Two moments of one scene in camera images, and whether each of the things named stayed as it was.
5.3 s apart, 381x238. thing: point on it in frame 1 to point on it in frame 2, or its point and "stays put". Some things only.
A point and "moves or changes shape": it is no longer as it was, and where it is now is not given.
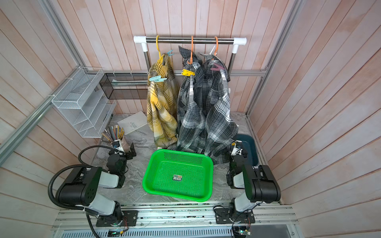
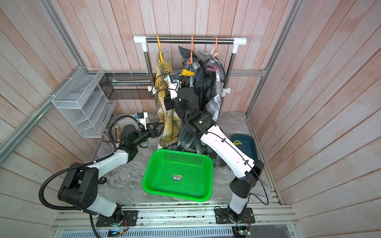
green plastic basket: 180,174 stays put
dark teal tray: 248,145 stays put
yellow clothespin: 186,72 stays put
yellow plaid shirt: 163,110 moves or changes shape
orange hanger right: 217,46 stays put
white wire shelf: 82,103 stays put
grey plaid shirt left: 192,112 stays put
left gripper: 130,156 to 157,133
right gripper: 245,154 to 170,102
